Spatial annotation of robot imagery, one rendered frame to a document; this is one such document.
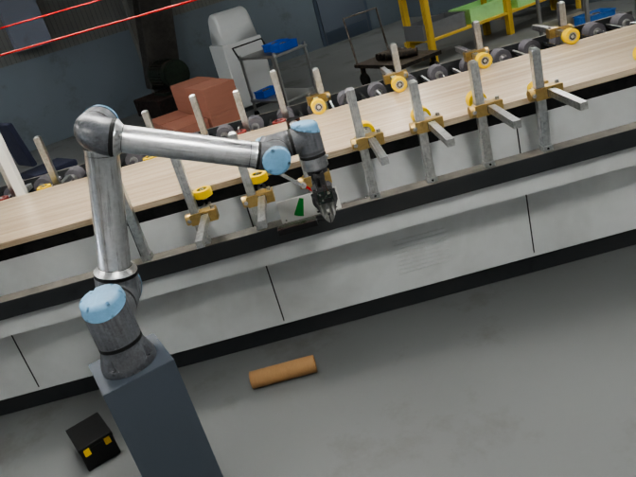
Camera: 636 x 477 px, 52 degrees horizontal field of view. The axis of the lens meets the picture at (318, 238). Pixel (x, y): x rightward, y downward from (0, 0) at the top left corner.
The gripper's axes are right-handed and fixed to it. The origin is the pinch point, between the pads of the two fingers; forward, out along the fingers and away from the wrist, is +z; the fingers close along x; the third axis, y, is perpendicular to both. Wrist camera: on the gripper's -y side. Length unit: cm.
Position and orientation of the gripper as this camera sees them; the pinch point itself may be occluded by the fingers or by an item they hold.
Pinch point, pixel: (329, 218)
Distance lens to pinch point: 233.6
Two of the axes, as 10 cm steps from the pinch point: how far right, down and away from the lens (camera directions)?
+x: 9.6, -2.6, -0.3
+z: 2.5, 8.8, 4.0
